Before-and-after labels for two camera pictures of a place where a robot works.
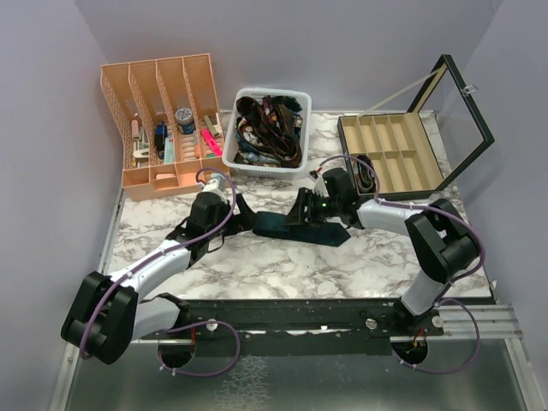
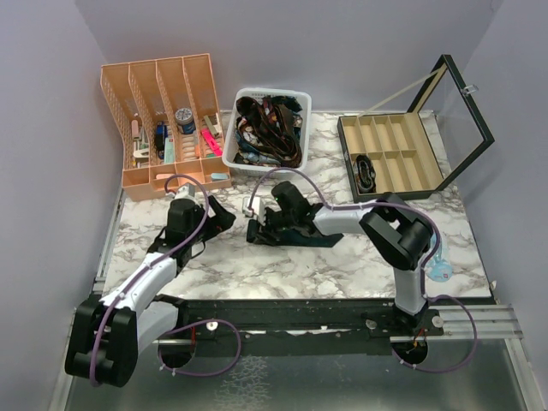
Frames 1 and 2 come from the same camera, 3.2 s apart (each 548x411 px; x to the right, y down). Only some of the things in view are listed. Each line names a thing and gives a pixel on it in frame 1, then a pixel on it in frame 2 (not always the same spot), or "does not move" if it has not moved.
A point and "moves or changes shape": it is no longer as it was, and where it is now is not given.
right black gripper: [297, 214] → [267, 213]
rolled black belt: [366, 177] does not move
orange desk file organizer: [164, 111] does not move
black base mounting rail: [303, 327] does not move
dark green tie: [275, 224] moves or changes shape
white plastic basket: [267, 132] does not move
